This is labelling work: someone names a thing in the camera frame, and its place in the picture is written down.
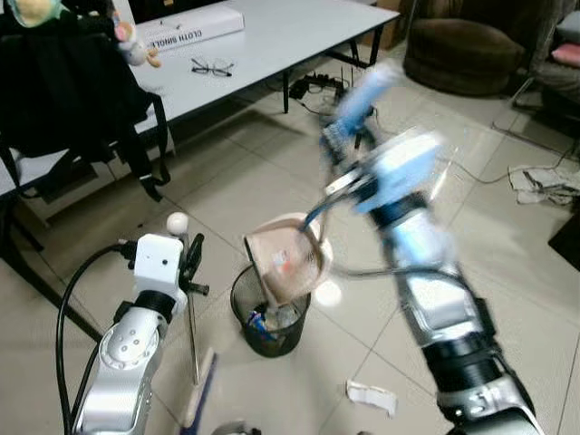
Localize crumpled white paper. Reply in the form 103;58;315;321
345;380;399;419

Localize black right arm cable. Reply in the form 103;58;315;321
302;192;472;284

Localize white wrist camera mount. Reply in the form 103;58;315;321
133;234;188;296
355;129;445;215

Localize green plush toy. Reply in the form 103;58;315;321
9;0;70;29

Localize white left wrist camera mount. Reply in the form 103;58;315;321
133;234;188;296

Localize crumpled grey cloth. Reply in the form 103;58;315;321
507;165;580;207

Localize beige dustpan with blue handle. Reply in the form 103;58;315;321
243;60;404;307

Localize white table with black legs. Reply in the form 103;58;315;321
0;0;401;314

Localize black floor mat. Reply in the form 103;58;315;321
548;216;580;271

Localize long white printed carton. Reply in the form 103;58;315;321
136;5;247;52

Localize black mesh waste bin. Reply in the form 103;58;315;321
229;263;313;359

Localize small plush toy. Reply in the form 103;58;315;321
112;16;162;70

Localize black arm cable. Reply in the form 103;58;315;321
302;192;472;284
55;241;139;435

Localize thin floor cable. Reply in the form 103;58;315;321
399;109;522;187

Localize black power strip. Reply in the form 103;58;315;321
290;72;350;102

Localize chair with pink cushion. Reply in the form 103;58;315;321
494;0;580;137

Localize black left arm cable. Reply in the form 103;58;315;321
55;241;139;435

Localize broom with white ball end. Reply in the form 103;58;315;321
166;212;219;434

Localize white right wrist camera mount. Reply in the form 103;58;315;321
355;129;445;215

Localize brown round pouf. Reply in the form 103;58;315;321
403;18;519;98

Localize black backpack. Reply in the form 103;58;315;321
0;9;173;203

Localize black rimmed glasses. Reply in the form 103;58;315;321
190;57;235;78

